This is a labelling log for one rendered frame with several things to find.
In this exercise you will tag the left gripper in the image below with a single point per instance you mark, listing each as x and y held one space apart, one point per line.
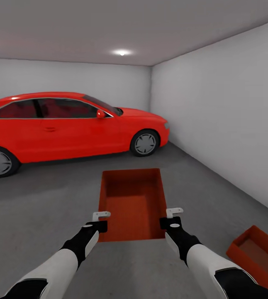
101 224

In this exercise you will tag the car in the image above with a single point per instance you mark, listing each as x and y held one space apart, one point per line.
38 127

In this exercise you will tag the storage box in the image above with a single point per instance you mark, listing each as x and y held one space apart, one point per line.
135 198
259 238

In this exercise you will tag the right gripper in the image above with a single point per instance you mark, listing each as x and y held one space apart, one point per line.
164 221

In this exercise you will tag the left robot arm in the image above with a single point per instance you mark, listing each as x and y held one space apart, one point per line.
51 279

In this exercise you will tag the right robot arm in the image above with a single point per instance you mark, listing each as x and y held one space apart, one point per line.
218 278

